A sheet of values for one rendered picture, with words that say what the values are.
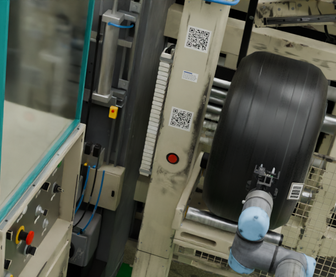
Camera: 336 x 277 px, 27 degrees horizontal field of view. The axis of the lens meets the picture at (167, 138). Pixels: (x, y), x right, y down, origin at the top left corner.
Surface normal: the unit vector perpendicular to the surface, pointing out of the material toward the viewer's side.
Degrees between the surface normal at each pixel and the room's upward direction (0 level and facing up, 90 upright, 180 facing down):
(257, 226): 83
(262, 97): 36
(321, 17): 90
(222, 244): 90
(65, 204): 90
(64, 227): 0
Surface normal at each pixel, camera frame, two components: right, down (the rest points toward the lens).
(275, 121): -0.07, -0.22
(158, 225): -0.25, 0.47
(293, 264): 0.17, -0.96
